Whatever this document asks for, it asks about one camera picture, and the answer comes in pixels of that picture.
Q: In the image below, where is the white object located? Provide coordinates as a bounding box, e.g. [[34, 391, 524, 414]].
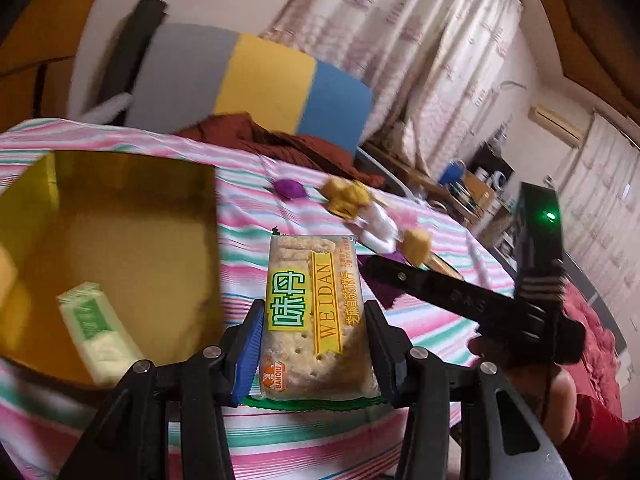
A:
[[360, 205, 401, 253]]

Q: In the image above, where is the green yellow biscuit packet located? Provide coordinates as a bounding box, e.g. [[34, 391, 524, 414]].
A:
[[247, 232, 383, 406]]

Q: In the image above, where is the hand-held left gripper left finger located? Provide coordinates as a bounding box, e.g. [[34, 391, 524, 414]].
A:
[[57, 300, 266, 480]]

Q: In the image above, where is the wooden desk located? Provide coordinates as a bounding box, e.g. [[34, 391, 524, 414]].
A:
[[360, 142, 496, 221]]

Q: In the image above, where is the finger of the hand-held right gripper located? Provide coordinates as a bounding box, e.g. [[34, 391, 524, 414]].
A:
[[359, 254, 451, 312]]

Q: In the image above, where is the person's right hand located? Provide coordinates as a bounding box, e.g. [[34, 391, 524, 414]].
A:
[[467, 336, 577, 412]]

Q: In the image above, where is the yellow sponge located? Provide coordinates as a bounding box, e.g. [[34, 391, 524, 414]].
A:
[[402, 227, 433, 266]]

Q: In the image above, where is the red blanket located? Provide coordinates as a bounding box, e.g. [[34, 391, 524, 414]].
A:
[[562, 275, 628, 411]]

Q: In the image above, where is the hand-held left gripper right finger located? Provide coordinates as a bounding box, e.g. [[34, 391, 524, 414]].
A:
[[364, 299, 573, 480]]

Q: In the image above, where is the blue container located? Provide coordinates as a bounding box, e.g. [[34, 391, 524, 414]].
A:
[[439, 159, 468, 186]]

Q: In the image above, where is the air conditioner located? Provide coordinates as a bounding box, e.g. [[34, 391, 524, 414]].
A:
[[529, 105, 586, 148]]

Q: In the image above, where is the purple wrapped candy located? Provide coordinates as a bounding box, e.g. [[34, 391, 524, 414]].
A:
[[272, 177, 308, 201]]

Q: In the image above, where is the brown jacket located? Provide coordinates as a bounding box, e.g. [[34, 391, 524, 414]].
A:
[[175, 112, 386, 188]]

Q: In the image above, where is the grey yellow blue chair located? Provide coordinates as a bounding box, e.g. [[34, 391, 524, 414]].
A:
[[75, 0, 376, 161]]

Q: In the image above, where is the green white snack packet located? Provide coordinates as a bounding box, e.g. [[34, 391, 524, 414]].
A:
[[56, 282, 143, 388]]

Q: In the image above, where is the golden box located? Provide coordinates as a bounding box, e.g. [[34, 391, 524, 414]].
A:
[[0, 150, 223, 391]]

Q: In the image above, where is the wooden wardrobe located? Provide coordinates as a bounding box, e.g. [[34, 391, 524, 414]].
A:
[[0, 0, 116, 131]]

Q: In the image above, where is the patterned curtain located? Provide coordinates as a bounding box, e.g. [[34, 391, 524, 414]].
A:
[[560, 110, 640, 281], [260, 0, 526, 176]]

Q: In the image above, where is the black shelf unit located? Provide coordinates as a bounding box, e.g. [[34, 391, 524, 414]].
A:
[[472, 142, 516, 186]]

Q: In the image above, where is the striped tablecloth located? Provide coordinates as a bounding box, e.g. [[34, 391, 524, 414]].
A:
[[0, 117, 521, 480]]

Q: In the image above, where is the person's right forearm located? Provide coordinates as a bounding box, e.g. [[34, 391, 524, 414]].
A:
[[550, 375, 640, 480]]

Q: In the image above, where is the yellow sock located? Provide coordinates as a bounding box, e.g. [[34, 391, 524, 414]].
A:
[[320, 177, 371, 221]]

